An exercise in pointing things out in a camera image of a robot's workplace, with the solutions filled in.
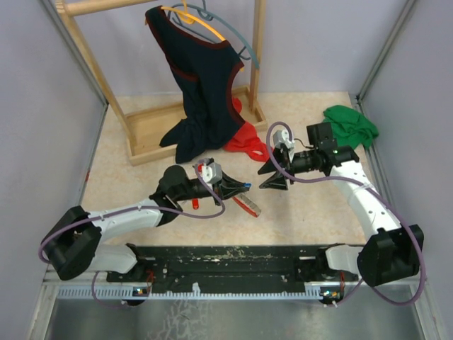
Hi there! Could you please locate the wooden clothes rack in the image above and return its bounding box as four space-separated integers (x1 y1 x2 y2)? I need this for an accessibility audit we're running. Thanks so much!
55 1 268 166

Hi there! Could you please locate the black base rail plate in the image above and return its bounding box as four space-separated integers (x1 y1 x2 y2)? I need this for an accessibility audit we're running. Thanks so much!
107 245 358 295

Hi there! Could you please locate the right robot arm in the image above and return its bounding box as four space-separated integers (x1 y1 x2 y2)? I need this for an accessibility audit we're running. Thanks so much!
258 122 426 287

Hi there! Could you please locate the white toothed cable duct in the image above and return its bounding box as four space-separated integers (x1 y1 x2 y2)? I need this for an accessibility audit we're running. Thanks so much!
57 284 323 300

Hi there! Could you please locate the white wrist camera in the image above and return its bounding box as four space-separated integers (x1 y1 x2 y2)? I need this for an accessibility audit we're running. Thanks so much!
200 162 223 185
273 129 295 152

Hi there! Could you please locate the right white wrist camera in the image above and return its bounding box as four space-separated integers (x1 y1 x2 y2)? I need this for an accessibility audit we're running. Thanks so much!
273 129 295 152

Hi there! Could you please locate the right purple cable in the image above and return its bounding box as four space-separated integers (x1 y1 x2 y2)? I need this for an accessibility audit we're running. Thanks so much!
265 121 428 307

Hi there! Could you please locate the red cloth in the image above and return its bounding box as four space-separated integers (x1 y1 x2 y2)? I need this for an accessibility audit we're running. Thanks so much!
221 96 269 162

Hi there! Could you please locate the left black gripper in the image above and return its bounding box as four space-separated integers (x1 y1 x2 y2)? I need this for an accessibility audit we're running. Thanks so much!
176 171 250 206

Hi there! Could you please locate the dark navy shirt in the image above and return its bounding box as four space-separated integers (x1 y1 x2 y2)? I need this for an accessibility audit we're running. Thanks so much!
145 6 245 164

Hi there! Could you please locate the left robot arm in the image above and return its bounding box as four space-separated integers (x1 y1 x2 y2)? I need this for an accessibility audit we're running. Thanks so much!
38 161 251 281

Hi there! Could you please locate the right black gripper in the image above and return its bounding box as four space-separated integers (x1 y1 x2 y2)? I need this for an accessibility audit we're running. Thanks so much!
258 146 318 191

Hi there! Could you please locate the green cloth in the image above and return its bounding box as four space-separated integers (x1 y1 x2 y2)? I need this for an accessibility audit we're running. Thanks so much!
323 105 379 149

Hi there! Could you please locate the yellow hanger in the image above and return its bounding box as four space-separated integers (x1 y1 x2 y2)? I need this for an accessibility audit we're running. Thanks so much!
145 6 244 76

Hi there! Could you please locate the metal key holder red handle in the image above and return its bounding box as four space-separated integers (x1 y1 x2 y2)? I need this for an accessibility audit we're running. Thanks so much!
232 193 261 218

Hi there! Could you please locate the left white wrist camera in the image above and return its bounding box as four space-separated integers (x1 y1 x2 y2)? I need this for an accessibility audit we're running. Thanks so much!
200 162 223 185

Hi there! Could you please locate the teal hanger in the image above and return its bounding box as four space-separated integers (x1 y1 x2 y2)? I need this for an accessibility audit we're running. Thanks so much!
164 1 260 70

